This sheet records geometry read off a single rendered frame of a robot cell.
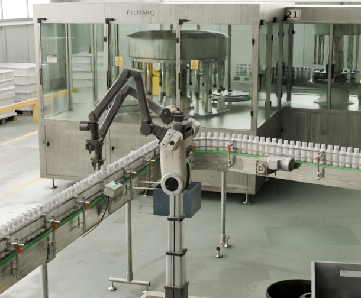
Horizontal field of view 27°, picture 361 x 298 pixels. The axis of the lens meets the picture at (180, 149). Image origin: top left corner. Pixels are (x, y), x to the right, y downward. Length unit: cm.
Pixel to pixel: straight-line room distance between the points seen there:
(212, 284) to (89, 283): 106
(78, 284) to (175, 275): 151
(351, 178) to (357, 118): 399
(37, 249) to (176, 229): 105
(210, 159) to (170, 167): 206
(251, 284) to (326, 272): 267
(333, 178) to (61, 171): 416
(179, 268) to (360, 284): 168
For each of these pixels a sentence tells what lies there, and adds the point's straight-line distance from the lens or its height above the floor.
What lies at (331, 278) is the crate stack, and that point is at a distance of 389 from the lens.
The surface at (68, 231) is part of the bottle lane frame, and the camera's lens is 495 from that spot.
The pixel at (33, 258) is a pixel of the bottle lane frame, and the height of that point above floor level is 90.
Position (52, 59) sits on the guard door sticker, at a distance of 939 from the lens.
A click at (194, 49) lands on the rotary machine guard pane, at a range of 872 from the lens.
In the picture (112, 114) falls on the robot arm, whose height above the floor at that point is 159.
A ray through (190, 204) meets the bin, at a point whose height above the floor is 84.
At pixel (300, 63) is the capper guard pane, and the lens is 1039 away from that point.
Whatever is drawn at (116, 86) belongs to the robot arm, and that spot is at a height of 185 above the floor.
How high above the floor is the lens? 242
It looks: 12 degrees down
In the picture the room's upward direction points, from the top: straight up
